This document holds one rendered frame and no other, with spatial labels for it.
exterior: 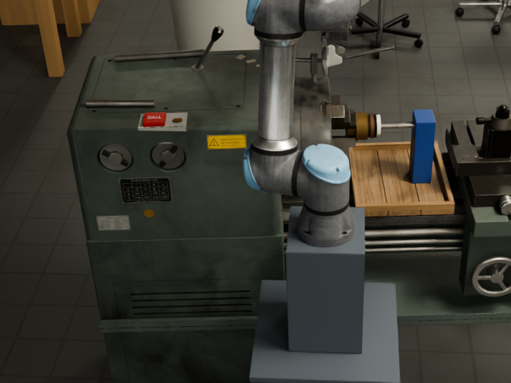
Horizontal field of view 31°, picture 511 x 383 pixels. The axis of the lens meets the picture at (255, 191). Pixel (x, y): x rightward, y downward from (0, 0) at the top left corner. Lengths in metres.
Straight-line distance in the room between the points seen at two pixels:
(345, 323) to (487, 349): 1.29
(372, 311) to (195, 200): 0.60
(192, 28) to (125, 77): 2.61
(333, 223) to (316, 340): 0.37
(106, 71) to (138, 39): 3.13
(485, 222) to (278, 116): 0.80
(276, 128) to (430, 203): 0.75
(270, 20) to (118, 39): 3.93
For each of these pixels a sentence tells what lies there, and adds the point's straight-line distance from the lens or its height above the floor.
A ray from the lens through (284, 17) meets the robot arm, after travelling 2.16.
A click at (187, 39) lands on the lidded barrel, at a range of 5.51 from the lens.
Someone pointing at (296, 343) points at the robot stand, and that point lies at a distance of 2.54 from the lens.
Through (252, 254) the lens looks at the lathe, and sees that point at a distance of 2.81.
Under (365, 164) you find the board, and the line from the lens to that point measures 3.04.
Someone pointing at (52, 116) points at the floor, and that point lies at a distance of 5.28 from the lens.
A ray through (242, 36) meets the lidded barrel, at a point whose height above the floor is 0.20.
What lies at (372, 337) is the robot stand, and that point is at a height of 0.75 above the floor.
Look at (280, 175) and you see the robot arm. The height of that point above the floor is 1.28.
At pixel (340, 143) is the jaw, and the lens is 2.85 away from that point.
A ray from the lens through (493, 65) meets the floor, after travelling 5.63.
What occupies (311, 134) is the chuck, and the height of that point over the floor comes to 1.14.
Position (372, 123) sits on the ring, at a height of 1.11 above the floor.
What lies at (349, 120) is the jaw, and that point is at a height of 1.14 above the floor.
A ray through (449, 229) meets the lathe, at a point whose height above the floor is 0.79.
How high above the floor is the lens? 2.57
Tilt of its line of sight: 35 degrees down
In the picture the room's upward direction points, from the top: 3 degrees counter-clockwise
